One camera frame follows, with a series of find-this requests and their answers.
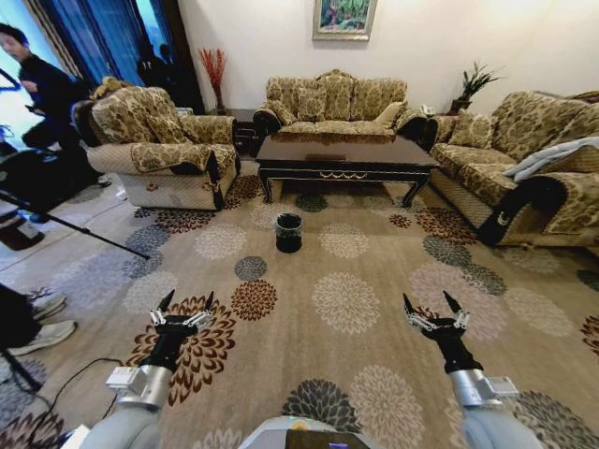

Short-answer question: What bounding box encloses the framed landscape painting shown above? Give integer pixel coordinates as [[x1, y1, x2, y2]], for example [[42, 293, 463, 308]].
[[312, 0, 379, 42]]

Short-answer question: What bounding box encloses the brown stuffed toy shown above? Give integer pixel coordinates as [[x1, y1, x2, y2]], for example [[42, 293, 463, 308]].
[[90, 75, 131, 101]]

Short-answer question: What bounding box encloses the black floor cable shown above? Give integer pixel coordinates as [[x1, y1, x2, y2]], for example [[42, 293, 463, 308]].
[[45, 356, 125, 425]]

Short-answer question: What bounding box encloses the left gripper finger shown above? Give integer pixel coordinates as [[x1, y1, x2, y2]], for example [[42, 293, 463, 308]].
[[185, 291, 216, 330], [149, 288, 176, 327]]

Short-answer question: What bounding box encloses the person's leg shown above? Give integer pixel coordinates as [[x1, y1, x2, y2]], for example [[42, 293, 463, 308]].
[[0, 282, 39, 353]]

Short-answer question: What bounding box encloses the floral long sofa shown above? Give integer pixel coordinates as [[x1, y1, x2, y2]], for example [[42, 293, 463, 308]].
[[427, 90, 599, 259]]

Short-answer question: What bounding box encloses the dark wooden side table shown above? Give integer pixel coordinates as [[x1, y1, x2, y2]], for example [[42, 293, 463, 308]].
[[205, 107, 259, 158]]

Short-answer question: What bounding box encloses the floral patterned armchair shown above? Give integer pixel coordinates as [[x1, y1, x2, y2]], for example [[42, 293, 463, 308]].
[[74, 85, 242, 212]]

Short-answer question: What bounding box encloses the floral two-seat sofa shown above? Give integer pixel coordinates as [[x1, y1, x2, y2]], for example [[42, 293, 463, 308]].
[[252, 68, 435, 152]]

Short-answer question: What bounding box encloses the black tripod leg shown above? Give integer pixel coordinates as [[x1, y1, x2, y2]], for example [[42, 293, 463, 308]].
[[0, 347, 44, 395], [0, 188, 152, 261]]

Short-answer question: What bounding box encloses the white robot front shell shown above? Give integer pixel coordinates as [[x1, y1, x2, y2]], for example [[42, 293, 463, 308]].
[[237, 414, 381, 449]]

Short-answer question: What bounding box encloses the person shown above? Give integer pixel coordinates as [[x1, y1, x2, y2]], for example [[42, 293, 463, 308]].
[[136, 43, 177, 88], [0, 22, 114, 189]]

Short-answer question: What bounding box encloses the blue curtain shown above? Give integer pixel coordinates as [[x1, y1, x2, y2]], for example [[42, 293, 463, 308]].
[[40, 0, 142, 88]]

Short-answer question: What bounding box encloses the green potted plant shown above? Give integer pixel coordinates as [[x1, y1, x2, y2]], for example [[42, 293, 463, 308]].
[[447, 60, 504, 116]]

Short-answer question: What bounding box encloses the red dried plant vase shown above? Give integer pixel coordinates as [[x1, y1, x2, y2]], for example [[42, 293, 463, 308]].
[[197, 47, 228, 114]]

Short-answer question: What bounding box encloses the dark wooden coffee table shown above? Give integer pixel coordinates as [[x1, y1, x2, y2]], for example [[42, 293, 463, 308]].
[[255, 134, 442, 210]]

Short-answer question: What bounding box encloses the dark wooden door frame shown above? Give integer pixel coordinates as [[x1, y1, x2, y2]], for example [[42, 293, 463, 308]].
[[162, 0, 208, 115]]

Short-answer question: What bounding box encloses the black lined trash bin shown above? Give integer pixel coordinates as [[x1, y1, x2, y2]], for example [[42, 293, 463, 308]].
[[274, 212, 305, 254]]

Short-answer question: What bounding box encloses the person's grey shoe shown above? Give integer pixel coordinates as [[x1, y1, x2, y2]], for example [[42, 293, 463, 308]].
[[7, 319, 79, 357], [27, 293, 68, 322]]

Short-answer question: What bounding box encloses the pale blue blanket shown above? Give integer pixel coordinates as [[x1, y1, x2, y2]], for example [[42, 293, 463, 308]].
[[502, 137, 599, 184]]

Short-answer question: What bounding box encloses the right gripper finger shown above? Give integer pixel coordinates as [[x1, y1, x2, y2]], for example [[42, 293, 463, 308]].
[[443, 290, 471, 330], [402, 293, 436, 333]]

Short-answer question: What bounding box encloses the flower patterned rug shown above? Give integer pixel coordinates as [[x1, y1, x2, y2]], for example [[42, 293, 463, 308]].
[[0, 158, 599, 449]]

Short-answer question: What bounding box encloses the floral square cushion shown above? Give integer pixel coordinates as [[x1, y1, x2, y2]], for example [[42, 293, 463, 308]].
[[447, 109, 498, 151], [296, 87, 329, 123], [266, 98, 299, 127], [144, 111, 189, 144]]

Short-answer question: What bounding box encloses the plain beige cushion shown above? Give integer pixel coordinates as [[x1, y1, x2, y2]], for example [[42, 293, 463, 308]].
[[373, 99, 406, 129]]

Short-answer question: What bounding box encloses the large black case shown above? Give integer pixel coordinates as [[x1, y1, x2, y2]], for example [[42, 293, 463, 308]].
[[0, 143, 102, 212]]

